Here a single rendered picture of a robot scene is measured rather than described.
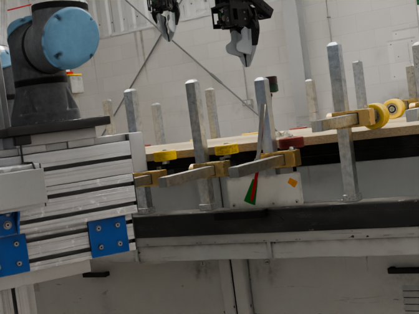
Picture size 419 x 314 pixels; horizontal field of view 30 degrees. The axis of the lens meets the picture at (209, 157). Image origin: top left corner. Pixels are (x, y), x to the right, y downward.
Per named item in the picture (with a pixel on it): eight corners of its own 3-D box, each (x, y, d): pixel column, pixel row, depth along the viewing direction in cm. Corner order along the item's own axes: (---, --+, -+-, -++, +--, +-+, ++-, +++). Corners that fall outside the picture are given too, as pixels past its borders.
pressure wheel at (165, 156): (182, 180, 275) (178, 147, 275) (160, 183, 273) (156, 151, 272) (176, 179, 283) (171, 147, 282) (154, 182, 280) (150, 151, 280)
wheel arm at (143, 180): (101, 199, 241) (99, 185, 241) (92, 199, 243) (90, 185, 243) (175, 179, 279) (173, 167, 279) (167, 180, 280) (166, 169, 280)
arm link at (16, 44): (54, 80, 182) (46, 22, 181) (79, 73, 171) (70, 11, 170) (5, 84, 175) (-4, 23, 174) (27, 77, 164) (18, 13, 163)
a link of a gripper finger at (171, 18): (164, 40, 244) (160, 11, 244) (170, 42, 250) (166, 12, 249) (174, 39, 243) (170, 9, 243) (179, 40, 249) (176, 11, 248)
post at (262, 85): (282, 229, 245) (263, 76, 242) (272, 229, 246) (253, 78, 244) (287, 227, 248) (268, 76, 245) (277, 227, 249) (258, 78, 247)
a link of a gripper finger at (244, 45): (232, 68, 187) (228, 29, 186) (250, 66, 191) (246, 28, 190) (242, 66, 184) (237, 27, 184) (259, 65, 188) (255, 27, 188)
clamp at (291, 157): (295, 166, 239) (293, 150, 239) (256, 170, 246) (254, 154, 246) (302, 164, 244) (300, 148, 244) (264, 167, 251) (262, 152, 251)
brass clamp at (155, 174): (159, 185, 264) (158, 171, 264) (127, 188, 271) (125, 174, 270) (169, 183, 269) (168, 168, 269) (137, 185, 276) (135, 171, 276)
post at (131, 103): (149, 227, 269) (131, 88, 267) (141, 227, 271) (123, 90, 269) (155, 225, 272) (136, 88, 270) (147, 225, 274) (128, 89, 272)
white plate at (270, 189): (303, 205, 239) (298, 172, 239) (229, 209, 252) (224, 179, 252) (303, 204, 240) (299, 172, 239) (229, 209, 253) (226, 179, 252)
